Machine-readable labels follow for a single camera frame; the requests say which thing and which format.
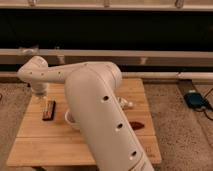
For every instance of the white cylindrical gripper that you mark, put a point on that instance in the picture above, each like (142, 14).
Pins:
(40, 89)

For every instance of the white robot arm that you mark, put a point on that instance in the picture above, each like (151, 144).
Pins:
(89, 89)

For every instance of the white plastic cup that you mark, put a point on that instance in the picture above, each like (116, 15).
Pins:
(70, 120)

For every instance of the dark red small object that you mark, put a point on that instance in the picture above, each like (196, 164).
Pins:
(136, 125)

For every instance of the blue device on floor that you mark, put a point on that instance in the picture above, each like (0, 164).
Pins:
(194, 99)

